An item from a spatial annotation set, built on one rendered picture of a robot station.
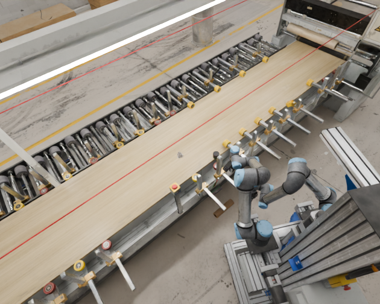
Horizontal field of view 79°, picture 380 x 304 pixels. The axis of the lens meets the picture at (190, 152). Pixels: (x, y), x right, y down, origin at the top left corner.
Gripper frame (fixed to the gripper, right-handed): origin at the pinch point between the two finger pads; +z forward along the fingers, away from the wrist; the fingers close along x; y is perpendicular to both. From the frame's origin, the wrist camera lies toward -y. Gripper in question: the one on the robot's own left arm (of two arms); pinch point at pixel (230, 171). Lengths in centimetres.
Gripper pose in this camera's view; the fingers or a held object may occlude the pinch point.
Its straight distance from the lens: 223.8
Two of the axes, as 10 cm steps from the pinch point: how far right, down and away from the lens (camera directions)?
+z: 0.6, 5.9, 8.1
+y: 7.7, -5.4, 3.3
